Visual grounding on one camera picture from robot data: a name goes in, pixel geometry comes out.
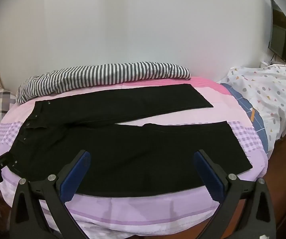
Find wall-mounted television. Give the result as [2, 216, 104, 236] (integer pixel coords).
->
[268, 0, 286, 69]

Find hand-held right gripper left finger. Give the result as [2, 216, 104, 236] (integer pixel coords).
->
[9, 150, 101, 239]

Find pink purple bed sheet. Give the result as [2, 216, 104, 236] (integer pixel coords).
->
[0, 76, 269, 239]

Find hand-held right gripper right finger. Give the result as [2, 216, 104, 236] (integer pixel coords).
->
[193, 149, 277, 239]

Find black pants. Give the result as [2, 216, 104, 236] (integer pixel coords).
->
[9, 83, 253, 198]

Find blue plaid sheet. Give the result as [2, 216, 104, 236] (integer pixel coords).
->
[221, 83, 269, 152]

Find white floral pillow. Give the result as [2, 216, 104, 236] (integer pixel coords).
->
[218, 63, 286, 152]

